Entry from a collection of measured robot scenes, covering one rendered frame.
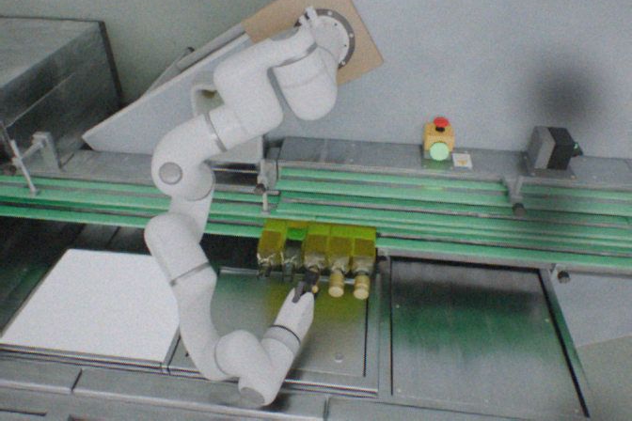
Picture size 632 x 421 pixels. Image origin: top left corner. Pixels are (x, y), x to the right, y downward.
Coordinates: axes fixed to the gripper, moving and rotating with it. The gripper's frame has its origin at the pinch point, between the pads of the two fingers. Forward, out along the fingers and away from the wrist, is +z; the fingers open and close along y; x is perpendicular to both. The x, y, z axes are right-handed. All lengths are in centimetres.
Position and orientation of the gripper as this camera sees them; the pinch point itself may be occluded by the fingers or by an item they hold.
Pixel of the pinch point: (310, 286)
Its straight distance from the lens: 112.4
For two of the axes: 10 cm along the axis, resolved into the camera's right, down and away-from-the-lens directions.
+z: 3.7, -5.5, 7.5
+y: 0.2, -8.0, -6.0
